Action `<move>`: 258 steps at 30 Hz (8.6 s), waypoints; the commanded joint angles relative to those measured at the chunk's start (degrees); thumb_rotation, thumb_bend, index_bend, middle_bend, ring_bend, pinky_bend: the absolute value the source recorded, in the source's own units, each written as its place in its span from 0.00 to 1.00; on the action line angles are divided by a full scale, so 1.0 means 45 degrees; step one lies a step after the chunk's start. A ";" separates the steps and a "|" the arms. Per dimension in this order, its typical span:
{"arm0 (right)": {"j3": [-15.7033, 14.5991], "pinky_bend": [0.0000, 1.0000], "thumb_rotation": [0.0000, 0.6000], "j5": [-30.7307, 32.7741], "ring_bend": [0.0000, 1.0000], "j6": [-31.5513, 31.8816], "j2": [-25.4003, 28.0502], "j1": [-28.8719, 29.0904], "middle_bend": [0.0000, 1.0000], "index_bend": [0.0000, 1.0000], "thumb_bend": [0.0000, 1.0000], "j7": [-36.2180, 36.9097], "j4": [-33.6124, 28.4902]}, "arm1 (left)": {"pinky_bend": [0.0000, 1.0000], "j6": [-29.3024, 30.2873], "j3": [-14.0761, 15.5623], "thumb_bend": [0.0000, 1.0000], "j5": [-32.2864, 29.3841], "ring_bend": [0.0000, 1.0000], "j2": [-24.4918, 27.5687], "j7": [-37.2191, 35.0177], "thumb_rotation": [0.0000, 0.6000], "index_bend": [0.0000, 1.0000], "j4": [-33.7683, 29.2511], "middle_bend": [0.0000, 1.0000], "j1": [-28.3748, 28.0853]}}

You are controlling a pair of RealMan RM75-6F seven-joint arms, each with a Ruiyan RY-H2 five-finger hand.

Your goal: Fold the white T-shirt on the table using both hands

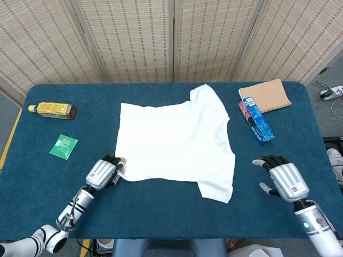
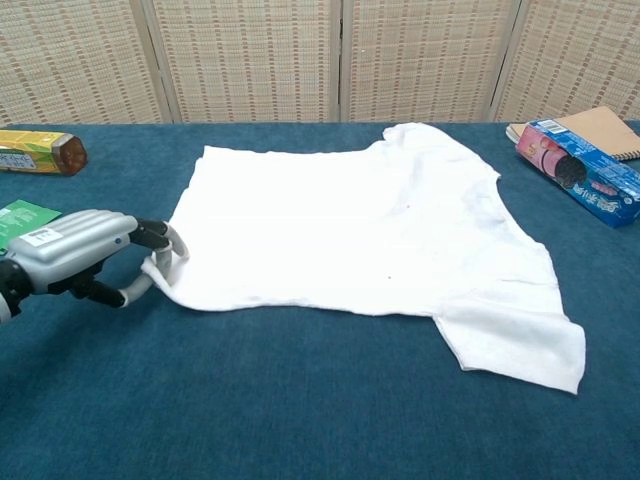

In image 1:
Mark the woven bamboo screen panel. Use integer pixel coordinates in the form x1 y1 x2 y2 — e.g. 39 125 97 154
232 0 343 86
70 0 175 83
0 0 108 107
173 0 266 82

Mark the yellow label tea bottle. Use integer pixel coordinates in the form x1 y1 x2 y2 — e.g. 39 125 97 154
28 101 78 120

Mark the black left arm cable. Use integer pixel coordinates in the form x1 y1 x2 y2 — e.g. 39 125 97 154
69 196 88 257

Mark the white cardboard box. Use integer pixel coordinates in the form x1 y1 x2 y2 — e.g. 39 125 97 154
229 242 285 257

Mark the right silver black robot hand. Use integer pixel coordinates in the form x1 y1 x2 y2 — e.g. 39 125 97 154
252 155 310 203

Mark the blue pink cookie box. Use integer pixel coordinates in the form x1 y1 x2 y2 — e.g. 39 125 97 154
238 96 275 146

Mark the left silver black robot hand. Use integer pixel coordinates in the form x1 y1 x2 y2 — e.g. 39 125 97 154
85 154 126 191

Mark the yellow floor tape strip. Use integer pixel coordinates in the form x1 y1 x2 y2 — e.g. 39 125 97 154
0 108 23 170
79 239 91 257

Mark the brown spiral notebook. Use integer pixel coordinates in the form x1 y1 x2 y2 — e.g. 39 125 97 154
238 78 292 114

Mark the black equipment base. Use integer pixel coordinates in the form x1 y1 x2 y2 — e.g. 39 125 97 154
322 136 343 150

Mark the white power strip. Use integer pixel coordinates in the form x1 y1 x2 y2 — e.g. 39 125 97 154
320 85 343 101

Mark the blue grey robot torso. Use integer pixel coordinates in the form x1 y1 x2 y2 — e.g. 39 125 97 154
111 238 228 257

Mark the thin white floor cable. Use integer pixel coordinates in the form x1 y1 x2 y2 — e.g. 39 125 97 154
331 99 343 118

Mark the green sachet packet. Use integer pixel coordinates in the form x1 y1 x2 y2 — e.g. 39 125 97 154
49 134 79 161

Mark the blue carpet table cover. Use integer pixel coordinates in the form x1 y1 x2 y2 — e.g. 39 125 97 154
0 81 343 240

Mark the white sneaker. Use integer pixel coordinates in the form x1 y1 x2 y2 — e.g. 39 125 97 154
326 148 343 186

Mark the white T-shirt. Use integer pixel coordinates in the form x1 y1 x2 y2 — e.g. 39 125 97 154
114 84 236 205

